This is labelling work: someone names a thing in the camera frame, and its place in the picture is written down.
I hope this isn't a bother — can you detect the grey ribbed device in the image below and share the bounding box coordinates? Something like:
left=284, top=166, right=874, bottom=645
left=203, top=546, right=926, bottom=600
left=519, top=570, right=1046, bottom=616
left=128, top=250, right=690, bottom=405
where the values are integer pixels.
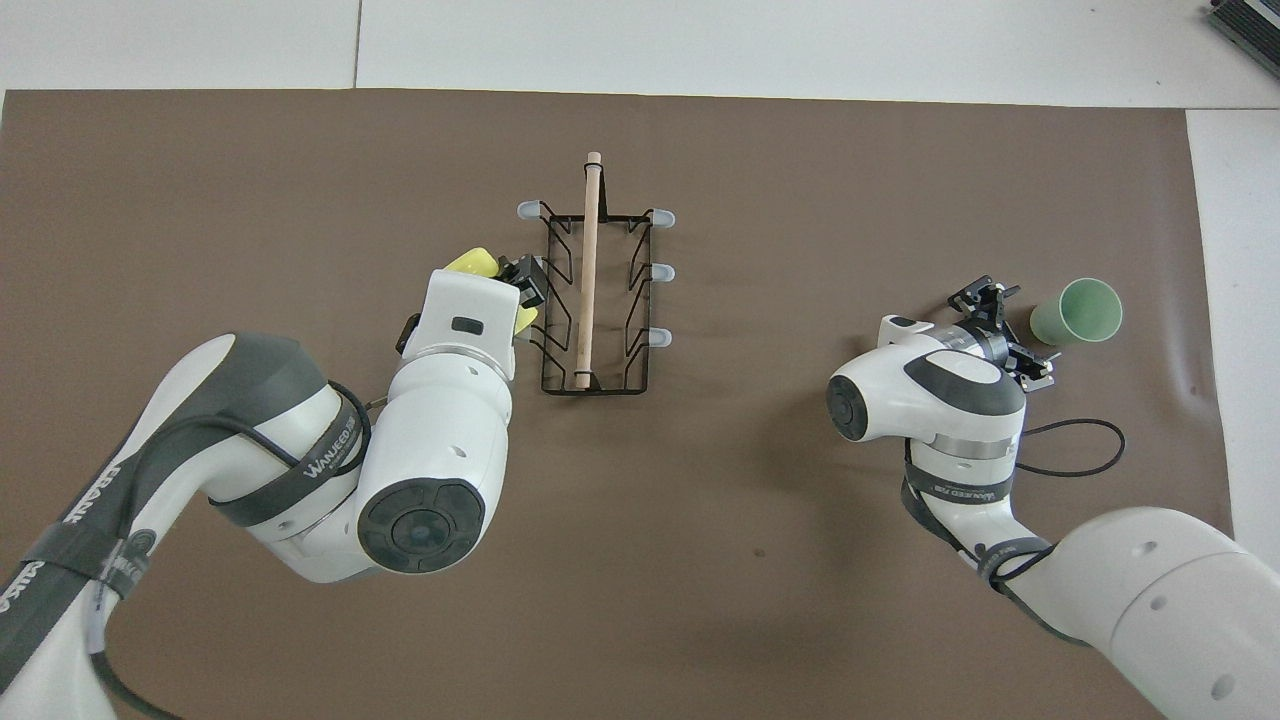
left=1205, top=0, right=1280, bottom=79

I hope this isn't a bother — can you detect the brown table mat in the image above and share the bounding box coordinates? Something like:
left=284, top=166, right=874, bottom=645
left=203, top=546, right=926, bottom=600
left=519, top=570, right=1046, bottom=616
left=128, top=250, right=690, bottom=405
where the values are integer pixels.
left=0, top=88, right=1259, bottom=720

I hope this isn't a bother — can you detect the pale green plastic cup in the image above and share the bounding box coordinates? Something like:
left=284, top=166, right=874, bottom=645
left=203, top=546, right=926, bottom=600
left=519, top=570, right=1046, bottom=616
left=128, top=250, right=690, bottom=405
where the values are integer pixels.
left=1029, top=277, right=1124, bottom=348

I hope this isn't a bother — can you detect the black wire cup rack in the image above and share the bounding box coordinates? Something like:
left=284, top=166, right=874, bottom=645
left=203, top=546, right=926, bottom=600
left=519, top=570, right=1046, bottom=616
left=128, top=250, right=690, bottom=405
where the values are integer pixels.
left=516, top=151, right=677, bottom=397

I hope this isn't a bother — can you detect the yellow plastic cup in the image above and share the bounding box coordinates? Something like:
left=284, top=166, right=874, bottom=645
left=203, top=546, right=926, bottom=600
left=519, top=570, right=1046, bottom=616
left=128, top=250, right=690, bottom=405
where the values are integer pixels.
left=443, top=247, right=541, bottom=336

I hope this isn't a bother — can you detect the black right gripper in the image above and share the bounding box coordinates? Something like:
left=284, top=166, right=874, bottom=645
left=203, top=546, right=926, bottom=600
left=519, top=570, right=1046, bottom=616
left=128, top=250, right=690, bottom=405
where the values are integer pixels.
left=947, top=276, right=1060, bottom=394

